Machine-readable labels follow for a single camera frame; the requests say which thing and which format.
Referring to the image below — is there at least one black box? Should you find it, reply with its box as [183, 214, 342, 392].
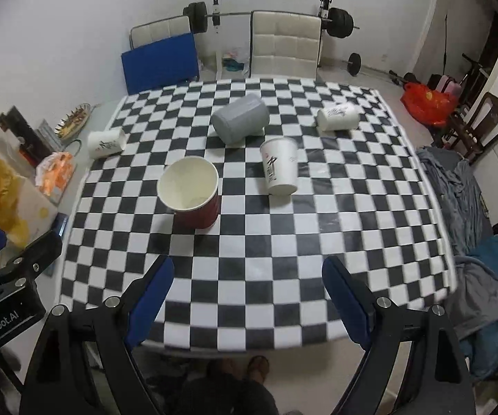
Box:
[0, 105, 53, 169]

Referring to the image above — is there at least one dark wooden chair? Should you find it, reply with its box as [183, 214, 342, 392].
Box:
[432, 92, 498, 166]

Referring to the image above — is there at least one grey blanket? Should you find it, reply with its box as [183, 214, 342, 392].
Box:
[416, 146, 498, 382]

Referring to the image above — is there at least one short white printed paper cup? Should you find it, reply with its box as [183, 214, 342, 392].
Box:
[87, 128, 128, 160]
[316, 102, 360, 133]

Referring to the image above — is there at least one tall white printed paper cup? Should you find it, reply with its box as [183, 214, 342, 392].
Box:
[260, 137, 300, 196]

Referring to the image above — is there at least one person's foot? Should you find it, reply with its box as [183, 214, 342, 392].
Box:
[246, 354, 271, 384]

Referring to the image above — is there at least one black white checkered tablecloth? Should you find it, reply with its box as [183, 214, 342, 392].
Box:
[56, 77, 458, 352]

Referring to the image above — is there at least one glass dish with snacks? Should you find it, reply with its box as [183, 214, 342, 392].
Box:
[54, 102, 92, 140]

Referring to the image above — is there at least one red paper cup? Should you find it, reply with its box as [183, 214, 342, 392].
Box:
[157, 156, 221, 231]

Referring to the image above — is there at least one pink suitcase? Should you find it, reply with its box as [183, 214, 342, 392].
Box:
[427, 73, 464, 96]

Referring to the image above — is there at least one barbell with black plates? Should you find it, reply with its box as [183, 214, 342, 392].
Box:
[182, 2, 356, 39]

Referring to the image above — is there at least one orange snack packet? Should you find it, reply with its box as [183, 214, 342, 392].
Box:
[35, 151, 77, 198]

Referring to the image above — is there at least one black metal stand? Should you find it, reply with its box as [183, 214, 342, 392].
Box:
[460, 52, 492, 92]

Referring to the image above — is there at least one white padded chair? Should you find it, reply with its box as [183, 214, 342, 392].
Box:
[247, 9, 322, 81]
[129, 15, 194, 51]

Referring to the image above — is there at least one small black dumbbell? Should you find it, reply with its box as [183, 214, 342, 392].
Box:
[346, 52, 406, 86]

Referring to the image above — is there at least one person's dark trouser leg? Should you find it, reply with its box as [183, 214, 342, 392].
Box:
[179, 359, 293, 415]

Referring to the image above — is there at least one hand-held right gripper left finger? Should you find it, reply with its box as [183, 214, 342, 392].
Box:
[20, 254, 175, 415]

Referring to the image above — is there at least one white barbell rack post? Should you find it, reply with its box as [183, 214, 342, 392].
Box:
[208, 0, 224, 81]

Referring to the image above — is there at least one grey plastic cup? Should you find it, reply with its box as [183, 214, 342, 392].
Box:
[212, 94, 271, 146]

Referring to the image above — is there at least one grey card box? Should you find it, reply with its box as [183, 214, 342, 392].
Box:
[37, 118, 66, 148]

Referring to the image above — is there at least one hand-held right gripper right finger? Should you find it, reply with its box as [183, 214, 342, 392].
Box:
[321, 256, 477, 415]

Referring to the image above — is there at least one red plastic bag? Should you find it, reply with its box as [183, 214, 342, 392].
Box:
[400, 82, 459, 127]

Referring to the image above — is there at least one blue folded mat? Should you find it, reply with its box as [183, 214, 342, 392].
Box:
[120, 32, 201, 95]

